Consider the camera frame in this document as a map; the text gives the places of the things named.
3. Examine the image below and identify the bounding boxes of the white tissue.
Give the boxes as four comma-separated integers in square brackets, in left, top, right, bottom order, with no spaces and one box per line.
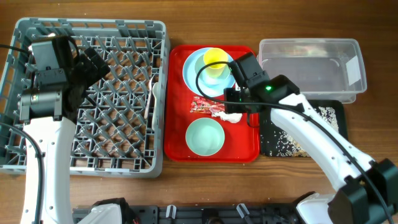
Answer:
[212,111,243,123]

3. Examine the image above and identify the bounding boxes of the rice and peanut leftovers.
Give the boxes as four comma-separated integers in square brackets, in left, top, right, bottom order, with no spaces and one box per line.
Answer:
[262,106,340,157]

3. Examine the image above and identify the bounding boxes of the red snack wrapper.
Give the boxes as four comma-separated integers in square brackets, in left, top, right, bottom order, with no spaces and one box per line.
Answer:
[190,96,225,114]

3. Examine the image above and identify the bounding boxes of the light green bowl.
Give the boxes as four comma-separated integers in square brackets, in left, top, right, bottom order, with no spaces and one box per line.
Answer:
[185,118,225,157]

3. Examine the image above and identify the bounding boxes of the white plastic spoon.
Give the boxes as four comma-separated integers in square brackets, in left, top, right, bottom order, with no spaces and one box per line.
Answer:
[152,82,160,131]

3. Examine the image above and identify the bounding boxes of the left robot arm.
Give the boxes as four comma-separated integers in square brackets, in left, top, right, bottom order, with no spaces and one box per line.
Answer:
[18,35,110,223]

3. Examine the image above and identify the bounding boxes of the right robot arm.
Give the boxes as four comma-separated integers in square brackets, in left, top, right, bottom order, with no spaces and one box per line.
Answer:
[225,53,397,223]

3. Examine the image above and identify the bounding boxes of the grey plastic dishwasher rack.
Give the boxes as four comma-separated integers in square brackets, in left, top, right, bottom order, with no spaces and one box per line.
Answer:
[1,17,170,178]

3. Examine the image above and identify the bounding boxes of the black plastic tray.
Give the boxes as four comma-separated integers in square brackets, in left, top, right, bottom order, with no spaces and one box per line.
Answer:
[259,100,348,157]

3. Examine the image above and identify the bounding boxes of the red plastic tray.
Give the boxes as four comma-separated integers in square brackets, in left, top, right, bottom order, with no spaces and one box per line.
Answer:
[164,45,260,163]

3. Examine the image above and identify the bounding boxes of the light green small plate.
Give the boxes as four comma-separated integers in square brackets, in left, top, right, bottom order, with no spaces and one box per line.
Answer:
[195,55,230,85]

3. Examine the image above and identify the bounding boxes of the yellow plastic cup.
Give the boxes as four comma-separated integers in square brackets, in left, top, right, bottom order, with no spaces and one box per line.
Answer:
[203,48,228,78]

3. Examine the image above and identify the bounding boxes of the clear plastic bin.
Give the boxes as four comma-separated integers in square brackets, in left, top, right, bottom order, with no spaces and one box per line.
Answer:
[257,38,368,103]

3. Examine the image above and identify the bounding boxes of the light blue plate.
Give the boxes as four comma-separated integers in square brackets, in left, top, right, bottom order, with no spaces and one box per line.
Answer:
[182,47,236,97]

